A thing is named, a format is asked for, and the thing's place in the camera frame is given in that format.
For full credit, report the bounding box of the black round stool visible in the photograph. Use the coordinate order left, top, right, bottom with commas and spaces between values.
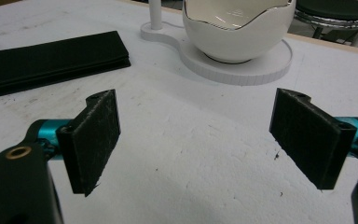
294, 0, 358, 48

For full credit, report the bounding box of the black folded cloth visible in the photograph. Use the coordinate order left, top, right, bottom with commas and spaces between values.
0, 30, 131, 101

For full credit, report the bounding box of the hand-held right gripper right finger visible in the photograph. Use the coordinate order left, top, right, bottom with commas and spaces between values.
268, 88, 358, 190

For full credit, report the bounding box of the white stand base with pole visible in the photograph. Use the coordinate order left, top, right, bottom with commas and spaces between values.
140, 0, 294, 87

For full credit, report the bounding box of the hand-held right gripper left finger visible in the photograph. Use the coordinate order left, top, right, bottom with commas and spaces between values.
27, 89, 121, 198

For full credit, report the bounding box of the white eggshell-shaped bowl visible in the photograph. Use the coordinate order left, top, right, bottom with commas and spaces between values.
182, 0, 296, 64

